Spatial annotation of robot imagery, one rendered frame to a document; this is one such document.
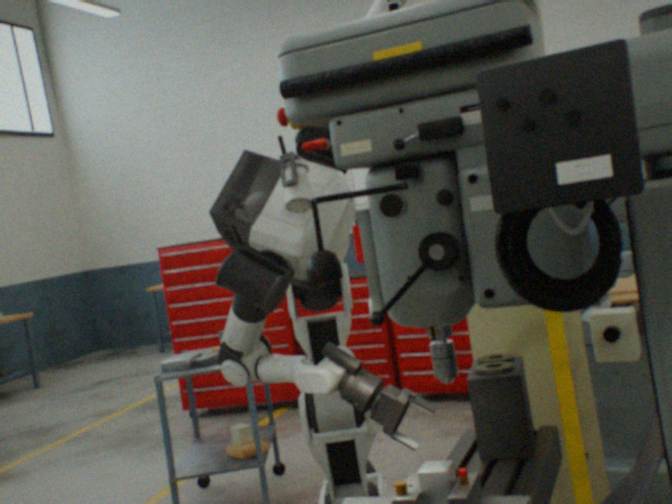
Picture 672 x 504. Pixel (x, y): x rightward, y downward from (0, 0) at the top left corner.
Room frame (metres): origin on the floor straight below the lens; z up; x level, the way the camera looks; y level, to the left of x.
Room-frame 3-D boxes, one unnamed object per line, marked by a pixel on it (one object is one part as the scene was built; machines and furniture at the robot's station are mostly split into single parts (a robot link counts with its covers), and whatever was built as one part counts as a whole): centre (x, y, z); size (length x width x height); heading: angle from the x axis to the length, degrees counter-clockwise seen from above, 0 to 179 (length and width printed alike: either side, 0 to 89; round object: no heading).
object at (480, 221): (1.60, -0.37, 1.47); 0.24 x 0.19 x 0.26; 159
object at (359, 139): (1.65, -0.23, 1.68); 0.34 x 0.24 x 0.10; 69
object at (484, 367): (2.04, -0.35, 1.04); 0.22 x 0.12 x 0.20; 166
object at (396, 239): (1.67, -0.19, 1.47); 0.21 x 0.19 x 0.32; 159
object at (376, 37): (1.66, -0.20, 1.81); 0.47 x 0.26 x 0.16; 69
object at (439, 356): (1.67, -0.19, 1.23); 0.05 x 0.05 x 0.06
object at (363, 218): (1.71, -0.09, 1.45); 0.04 x 0.04 x 0.21; 69
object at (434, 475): (1.51, -0.13, 1.05); 0.06 x 0.05 x 0.06; 160
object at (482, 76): (1.25, -0.35, 1.62); 0.20 x 0.09 x 0.21; 69
